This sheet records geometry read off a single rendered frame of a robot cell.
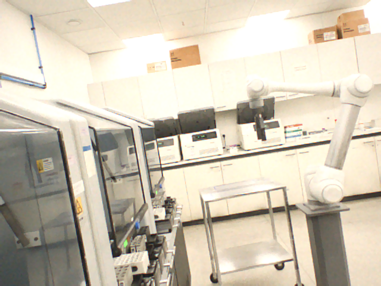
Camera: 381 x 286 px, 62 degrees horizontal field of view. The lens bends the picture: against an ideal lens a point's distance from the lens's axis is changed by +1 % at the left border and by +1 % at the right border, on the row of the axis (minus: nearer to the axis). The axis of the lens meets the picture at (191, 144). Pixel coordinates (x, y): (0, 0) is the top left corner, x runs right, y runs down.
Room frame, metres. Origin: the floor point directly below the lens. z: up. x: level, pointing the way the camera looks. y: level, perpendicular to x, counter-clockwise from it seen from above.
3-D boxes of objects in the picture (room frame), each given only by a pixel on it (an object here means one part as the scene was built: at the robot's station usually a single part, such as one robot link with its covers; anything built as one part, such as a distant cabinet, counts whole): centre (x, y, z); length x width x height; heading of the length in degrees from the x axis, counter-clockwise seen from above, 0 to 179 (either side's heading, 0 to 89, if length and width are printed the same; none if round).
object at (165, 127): (4.58, 0.44, 1.22); 0.62 x 0.56 x 0.64; 177
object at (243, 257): (2.46, -0.31, 0.41); 0.67 x 0.46 x 0.82; 94
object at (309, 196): (2.04, -0.77, 0.87); 0.18 x 0.16 x 0.22; 172
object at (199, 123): (4.57, -0.14, 1.24); 0.62 x 0.56 x 0.69; 179
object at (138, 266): (1.27, 0.41, 0.83); 0.30 x 0.10 x 0.06; 88
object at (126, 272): (1.12, 0.31, 0.85); 0.12 x 0.02 x 0.06; 179
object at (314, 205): (2.07, -0.77, 0.73); 0.22 x 0.18 x 0.06; 178
